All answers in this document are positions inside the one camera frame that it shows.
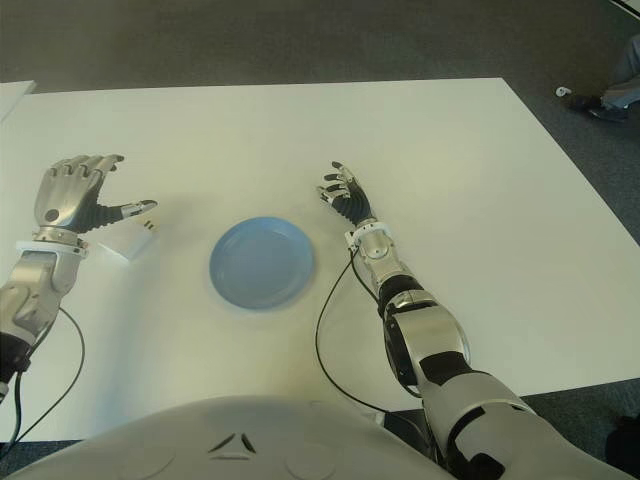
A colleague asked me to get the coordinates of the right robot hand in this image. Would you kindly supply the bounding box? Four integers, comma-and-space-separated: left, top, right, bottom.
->
315, 160, 378, 232

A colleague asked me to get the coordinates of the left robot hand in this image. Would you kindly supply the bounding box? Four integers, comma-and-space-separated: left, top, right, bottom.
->
30, 153, 159, 234

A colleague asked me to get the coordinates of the white charger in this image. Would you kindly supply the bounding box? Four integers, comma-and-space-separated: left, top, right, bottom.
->
97, 214, 160, 262

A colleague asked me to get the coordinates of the blue plate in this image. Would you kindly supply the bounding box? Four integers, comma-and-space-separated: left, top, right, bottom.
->
208, 215, 317, 310

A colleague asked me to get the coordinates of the white side table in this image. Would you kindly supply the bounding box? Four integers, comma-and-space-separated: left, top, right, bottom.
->
0, 79, 39, 124

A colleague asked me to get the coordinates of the grey robot torso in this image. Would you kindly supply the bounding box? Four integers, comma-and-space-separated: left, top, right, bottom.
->
4, 394, 451, 480

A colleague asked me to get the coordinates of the dark shoe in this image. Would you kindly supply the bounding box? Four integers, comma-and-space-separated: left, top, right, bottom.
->
587, 105, 631, 123

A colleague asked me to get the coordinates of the person's leg in jeans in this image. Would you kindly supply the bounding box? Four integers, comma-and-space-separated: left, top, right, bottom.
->
599, 37, 640, 111

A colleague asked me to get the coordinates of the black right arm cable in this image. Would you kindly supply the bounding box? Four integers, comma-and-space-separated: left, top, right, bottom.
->
313, 249, 396, 415

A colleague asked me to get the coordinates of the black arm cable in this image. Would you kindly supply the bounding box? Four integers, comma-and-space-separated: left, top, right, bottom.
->
0, 307, 85, 444
313, 249, 396, 415

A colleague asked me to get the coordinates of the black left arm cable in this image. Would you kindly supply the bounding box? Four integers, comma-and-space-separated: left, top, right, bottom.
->
0, 307, 85, 444

